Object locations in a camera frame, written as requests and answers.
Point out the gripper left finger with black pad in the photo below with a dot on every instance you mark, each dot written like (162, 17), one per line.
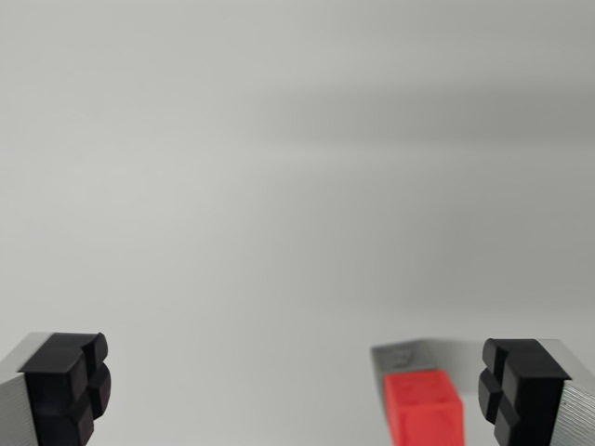
(51, 395)

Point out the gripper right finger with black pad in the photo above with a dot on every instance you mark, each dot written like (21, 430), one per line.
(530, 399)

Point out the red studded cube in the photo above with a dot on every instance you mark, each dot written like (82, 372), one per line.
(423, 409)

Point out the grey embossed cube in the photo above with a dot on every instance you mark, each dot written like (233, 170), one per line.
(427, 355)

